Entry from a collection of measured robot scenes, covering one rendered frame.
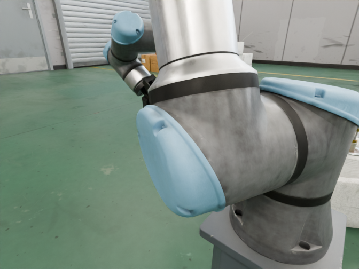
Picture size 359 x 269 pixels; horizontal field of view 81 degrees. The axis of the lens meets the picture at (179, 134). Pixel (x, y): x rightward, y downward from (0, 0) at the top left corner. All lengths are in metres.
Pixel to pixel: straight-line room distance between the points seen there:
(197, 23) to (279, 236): 0.28
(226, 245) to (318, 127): 0.21
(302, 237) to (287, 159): 0.16
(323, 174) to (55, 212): 0.85
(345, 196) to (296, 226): 0.55
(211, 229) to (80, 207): 0.63
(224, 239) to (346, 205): 0.59
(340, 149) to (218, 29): 0.19
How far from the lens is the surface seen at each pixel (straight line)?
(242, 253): 0.35
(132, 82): 0.64
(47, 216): 0.94
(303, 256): 0.36
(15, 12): 5.12
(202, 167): 0.17
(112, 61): 0.67
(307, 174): 0.28
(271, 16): 6.18
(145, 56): 4.48
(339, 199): 0.87
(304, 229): 0.35
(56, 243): 0.83
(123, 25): 0.57
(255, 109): 0.20
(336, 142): 0.28
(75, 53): 5.40
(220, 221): 0.39
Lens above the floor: 0.58
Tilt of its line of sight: 24 degrees down
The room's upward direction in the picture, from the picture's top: straight up
